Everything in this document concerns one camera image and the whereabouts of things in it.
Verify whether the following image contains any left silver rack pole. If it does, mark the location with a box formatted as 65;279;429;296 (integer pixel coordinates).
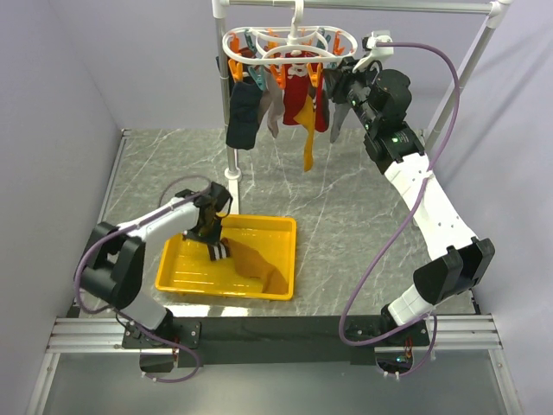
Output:
211;0;242;214

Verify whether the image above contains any beige hanging sock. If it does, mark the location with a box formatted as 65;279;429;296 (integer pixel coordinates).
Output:
257;71;284;138

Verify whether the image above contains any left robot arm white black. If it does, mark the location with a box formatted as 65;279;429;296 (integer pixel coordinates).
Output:
74;182;232;348

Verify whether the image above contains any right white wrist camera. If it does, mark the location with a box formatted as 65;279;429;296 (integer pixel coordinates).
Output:
353;30;394;73

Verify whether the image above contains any top silver rack bar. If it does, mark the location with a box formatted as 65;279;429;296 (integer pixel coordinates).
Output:
224;0;498;14

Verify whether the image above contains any aluminium rail frame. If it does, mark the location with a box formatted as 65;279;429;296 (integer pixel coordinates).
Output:
29;130;520;414

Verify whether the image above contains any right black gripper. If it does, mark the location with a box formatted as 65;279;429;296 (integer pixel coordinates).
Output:
321;57;378;133

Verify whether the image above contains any grey hanging sock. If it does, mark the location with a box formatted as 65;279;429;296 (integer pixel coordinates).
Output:
329;103;351;144

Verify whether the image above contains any white round clip hanger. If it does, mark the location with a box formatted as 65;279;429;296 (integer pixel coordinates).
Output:
221;1;358;67

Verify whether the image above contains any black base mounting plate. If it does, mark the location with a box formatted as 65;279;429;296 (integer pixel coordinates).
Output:
122;315;430;374

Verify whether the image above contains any red hanging sock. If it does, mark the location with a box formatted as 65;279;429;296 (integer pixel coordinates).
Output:
283;63;330;133

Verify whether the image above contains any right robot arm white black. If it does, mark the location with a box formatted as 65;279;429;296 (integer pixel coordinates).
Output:
323;61;495;346

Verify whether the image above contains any dark navy hanging sock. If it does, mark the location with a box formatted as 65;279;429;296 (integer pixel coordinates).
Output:
226;81;263;150

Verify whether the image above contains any yellow plastic tray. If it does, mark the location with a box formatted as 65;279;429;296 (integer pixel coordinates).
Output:
155;214;297;301

